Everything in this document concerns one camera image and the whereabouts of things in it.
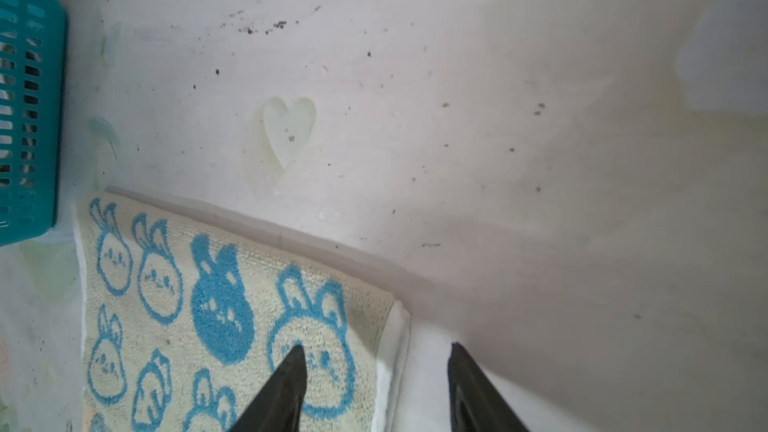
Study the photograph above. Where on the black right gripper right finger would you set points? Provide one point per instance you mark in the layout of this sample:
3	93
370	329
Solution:
475	403

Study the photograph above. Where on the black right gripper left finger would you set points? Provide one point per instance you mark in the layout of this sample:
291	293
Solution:
278	405

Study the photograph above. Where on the cream towel blue swirls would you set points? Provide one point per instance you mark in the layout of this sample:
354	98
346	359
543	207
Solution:
184	323

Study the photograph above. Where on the teal plastic basket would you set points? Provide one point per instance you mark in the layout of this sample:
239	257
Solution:
33	40

